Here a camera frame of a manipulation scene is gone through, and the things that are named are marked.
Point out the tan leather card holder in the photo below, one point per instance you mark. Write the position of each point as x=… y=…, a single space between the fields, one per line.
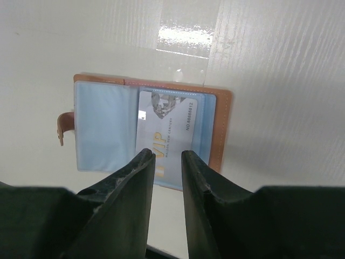
x=104 y=120

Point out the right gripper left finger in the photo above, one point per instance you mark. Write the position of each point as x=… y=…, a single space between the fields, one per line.
x=118 y=227

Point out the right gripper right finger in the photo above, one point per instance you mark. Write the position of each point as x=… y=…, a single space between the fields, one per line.
x=217 y=213

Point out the silver VIP card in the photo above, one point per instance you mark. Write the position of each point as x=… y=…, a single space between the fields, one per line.
x=165 y=125

